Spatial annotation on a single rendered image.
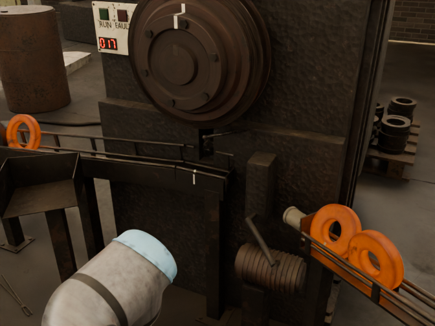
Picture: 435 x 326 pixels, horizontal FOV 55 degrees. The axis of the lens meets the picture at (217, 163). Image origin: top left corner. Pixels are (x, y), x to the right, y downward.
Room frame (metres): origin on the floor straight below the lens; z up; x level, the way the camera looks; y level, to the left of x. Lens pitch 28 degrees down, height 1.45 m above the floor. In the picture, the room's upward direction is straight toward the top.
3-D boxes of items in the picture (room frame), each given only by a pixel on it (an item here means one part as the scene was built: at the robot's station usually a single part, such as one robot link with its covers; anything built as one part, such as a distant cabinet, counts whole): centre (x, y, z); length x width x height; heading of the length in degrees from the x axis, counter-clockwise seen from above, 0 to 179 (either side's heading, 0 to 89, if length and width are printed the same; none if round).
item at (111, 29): (1.56, 0.33, 1.15); 0.26 x 0.02 x 0.18; 66
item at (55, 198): (1.31, 0.64, 0.36); 0.26 x 0.20 x 0.72; 101
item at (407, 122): (3.03, -0.92, 0.22); 1.20 x 0.81 x 0.44; 64
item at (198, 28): (1.23, 0.11, 1.11); 0.28 x 0.06 x 0.28; 66
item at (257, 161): (1.24, -0.15, 0.68); 0.11 x 0.08 x 0.24; 156
